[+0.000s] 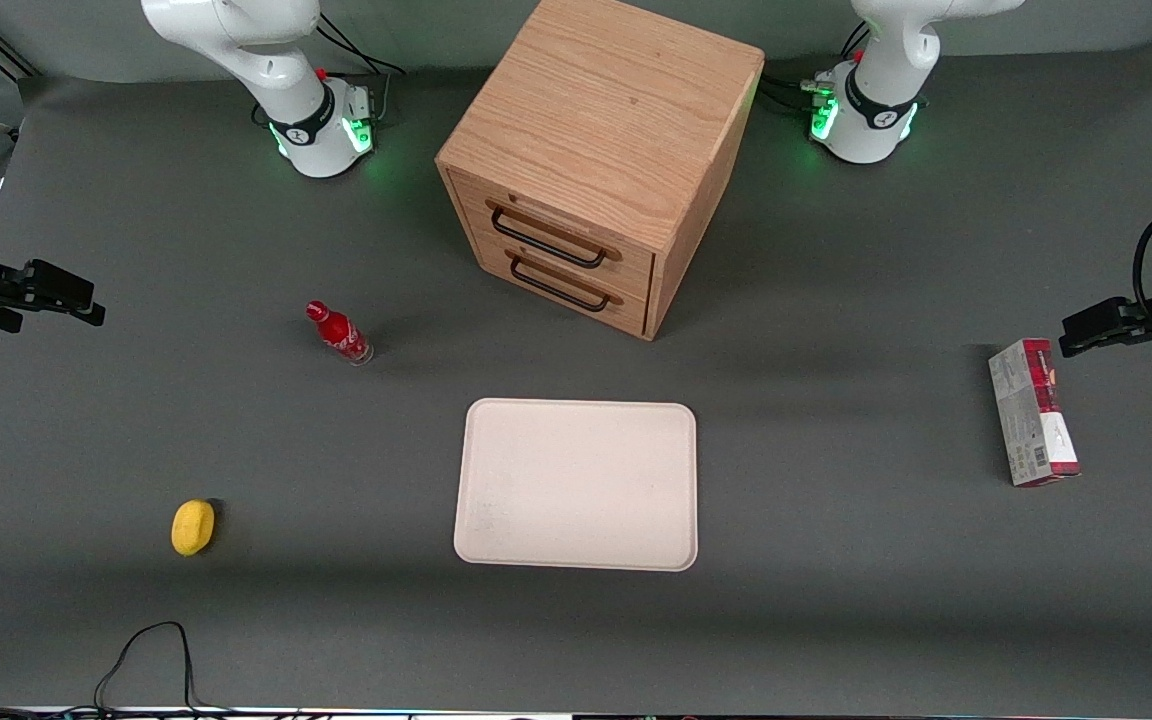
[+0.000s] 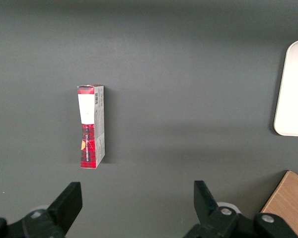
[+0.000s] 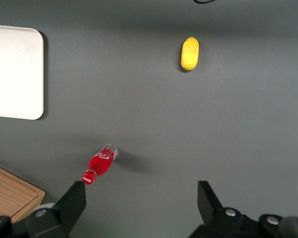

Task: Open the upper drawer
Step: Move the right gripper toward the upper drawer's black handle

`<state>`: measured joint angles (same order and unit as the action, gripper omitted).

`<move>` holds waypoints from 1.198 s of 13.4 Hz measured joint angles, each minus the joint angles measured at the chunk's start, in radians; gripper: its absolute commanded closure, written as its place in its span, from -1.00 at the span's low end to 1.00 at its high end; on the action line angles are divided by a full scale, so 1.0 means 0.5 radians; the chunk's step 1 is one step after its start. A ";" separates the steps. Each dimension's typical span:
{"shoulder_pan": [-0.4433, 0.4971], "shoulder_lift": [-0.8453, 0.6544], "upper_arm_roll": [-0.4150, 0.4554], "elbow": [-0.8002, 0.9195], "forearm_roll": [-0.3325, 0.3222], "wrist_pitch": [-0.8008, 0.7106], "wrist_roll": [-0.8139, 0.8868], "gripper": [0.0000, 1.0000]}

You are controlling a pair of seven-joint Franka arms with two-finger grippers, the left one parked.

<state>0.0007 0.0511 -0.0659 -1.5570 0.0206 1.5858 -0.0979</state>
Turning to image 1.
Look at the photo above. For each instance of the red soda bottle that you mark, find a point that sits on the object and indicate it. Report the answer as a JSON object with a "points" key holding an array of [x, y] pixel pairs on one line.
{"points": [[339, 335]]}

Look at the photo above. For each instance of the yellow lemon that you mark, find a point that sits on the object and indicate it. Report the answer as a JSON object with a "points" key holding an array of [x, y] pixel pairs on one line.
{"points": [[192, 527]]}

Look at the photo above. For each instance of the black frame strut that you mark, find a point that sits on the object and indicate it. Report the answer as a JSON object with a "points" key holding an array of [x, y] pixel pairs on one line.
{"points": [[6, 50]]}

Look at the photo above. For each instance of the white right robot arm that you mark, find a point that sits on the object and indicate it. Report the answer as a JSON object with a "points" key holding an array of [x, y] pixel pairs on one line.
{"points": [[266, 60]]}

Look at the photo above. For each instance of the beige plastic tray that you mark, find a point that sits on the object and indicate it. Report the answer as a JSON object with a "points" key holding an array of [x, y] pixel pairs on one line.
{"points": [[576, 485]]}

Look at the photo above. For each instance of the wooden drawer cabinet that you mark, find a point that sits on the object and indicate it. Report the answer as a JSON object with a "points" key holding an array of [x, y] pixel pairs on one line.
{"points": [[606, 100]]}

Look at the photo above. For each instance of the red plaid carton box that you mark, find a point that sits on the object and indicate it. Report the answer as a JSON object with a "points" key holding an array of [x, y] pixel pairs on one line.
{"points": [[1031, 410]]}

